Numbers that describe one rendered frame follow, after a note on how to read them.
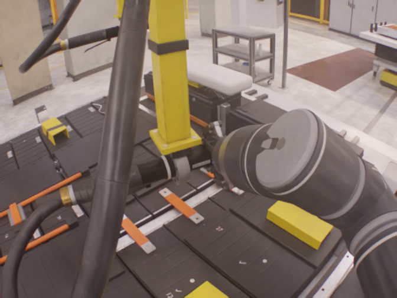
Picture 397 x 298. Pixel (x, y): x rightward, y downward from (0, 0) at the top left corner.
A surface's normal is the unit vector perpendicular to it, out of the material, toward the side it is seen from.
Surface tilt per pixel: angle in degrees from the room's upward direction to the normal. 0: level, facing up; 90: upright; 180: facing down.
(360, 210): 83
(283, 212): 0
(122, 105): 50
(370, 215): 37
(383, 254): 44
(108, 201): 55
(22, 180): 0
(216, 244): 0
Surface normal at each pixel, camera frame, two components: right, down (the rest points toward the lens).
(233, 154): -0.92, -0.17
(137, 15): 0.51, -0.17
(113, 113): -0.29, -0.19
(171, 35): 0.43, 0.50
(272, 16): -0.41, 0.53
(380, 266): -0.84, -0.44
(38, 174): -0.04, -0.82
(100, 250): 0.29, -0.03
